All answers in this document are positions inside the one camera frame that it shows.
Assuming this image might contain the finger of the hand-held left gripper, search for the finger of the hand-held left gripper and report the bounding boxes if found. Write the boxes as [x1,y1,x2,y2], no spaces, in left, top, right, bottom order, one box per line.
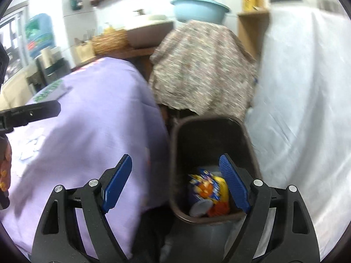
[0,100,61,133]

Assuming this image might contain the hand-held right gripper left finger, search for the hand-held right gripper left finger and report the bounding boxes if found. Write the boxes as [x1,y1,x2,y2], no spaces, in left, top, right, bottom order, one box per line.
[31,154,133,263]

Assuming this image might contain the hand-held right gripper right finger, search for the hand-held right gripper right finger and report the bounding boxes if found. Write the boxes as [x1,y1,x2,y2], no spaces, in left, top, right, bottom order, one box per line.
[219,154,321,263]

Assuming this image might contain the yellow can with lid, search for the yellow can with lid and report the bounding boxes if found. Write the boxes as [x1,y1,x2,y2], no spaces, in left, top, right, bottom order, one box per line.
[212,176,230,204]

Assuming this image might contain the orange snack wrapper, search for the orange snack wrapper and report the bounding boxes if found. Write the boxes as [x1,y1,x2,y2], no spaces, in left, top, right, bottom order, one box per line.
[207,201,230,217]

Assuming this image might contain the blue snack wrapper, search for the blue snack wrapper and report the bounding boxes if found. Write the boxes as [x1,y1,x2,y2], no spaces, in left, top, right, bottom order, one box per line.
[188,170,220,206]

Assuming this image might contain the purple and white paper cup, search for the purple and white paper cup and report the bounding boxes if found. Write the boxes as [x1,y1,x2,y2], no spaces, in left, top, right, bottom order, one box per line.
[189,199,214,217]

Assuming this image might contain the dark brown trash bin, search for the dark brown trash bin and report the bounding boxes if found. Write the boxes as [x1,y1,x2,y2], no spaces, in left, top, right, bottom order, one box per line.
[168,115,263,255]

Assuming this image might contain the person's left forearm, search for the person's left forearm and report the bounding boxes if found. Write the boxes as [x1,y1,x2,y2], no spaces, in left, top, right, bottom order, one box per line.
[0,140,12,193]

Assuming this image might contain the green and white box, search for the green and white box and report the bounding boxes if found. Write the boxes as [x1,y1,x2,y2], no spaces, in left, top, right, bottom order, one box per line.
[33,79,72,103]

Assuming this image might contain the window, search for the window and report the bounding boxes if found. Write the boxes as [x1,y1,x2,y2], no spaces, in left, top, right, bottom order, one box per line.
[0,1,30,74]

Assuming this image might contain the white paper scraps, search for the white paper scraps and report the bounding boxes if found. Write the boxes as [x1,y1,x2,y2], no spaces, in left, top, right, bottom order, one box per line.
[15,134,48,177]

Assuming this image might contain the white cylinder container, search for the white cylinder container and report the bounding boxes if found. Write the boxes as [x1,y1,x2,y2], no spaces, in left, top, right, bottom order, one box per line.
[41,48,53,68]

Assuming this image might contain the blue water jug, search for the blue water jug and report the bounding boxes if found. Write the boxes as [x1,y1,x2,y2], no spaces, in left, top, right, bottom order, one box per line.
[25,13,55,59]

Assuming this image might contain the beige utensil holder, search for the beige utensil holder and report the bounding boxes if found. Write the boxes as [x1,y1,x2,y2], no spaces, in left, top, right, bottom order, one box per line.
[75,41,96,62]

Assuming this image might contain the wicker basket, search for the wicker basket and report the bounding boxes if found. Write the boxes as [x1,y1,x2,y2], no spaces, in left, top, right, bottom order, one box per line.
[92,29,129,55]

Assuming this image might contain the white cloth cover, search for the white cloth cover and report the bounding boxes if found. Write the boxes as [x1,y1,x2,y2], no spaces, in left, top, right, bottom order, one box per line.
[244,4,351,258]

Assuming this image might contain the dark wooden counter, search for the dark wooden counter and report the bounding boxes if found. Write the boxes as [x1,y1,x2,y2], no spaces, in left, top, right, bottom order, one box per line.
[74,46,157,69]

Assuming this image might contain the floral cloth cover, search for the floral cloth cover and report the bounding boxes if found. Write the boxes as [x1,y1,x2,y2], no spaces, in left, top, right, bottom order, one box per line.
[149,20,258,121]

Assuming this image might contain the white and brown sink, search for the white and brown sink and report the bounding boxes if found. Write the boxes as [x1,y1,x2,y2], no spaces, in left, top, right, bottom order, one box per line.
[126,14,174,48]

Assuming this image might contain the light wooden cabinet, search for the light wooden cabinet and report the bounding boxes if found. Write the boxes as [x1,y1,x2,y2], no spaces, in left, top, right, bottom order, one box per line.
[237,9,270,61]

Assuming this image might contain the light blue plastic basin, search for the light blue plastic basin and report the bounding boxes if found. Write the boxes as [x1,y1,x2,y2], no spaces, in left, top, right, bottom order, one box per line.
[170,0,230,25]

